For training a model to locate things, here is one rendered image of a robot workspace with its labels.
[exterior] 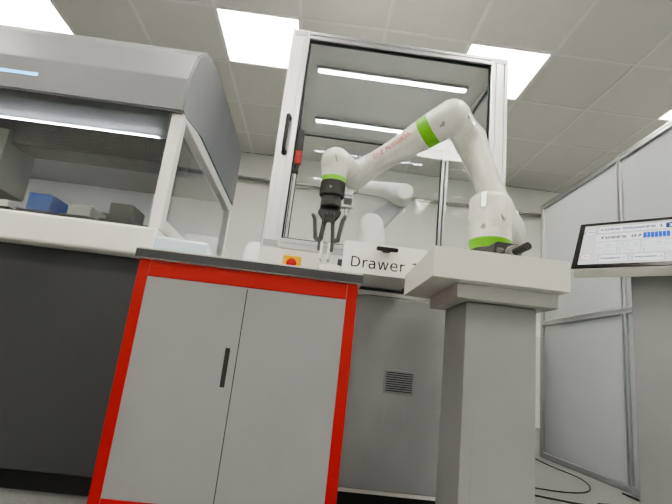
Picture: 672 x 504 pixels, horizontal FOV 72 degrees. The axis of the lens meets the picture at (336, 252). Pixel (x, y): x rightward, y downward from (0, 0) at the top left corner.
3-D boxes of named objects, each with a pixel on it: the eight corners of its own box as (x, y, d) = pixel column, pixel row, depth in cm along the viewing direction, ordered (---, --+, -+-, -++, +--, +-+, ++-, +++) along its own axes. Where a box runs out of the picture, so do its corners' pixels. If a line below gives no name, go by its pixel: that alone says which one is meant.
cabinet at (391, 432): (500, 526, 170) (505, 310, 189) (221, 498, 166) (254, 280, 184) (431, 468, 262) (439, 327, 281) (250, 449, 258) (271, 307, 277)
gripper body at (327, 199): (344, 202, 171) (341, 226, 169) (321, 200, 173) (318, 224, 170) (341, 194, 164) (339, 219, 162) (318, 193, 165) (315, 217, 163)
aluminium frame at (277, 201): (503, 275, 192) (509, 59, 217) (259, 245, 188) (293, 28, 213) (438, 303, 285) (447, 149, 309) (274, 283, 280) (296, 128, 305)
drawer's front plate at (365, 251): (425, 281, 157) (427, 250, 160) (341, 270, 156) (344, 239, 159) (424, 282, 159) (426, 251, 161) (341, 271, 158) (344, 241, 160)
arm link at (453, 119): (481, 129, 163) (470, 104, 169) (468, 110, 153) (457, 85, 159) (435, 155, 171) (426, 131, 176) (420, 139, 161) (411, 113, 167)
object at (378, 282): (419, 277, 159) (421, 260, 161) (346, 268, 158) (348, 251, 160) (397, 293, 198) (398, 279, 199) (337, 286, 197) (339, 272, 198)
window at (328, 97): (483, 263, 195) (490, 66, 218) (281, 238, 191) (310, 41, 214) (482, 263, 195) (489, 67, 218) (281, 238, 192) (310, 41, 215)
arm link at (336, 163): (317, 144, 172) (341, 139, 166) (336, 158, 182) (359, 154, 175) (312, 179, 169) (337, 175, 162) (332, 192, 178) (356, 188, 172)
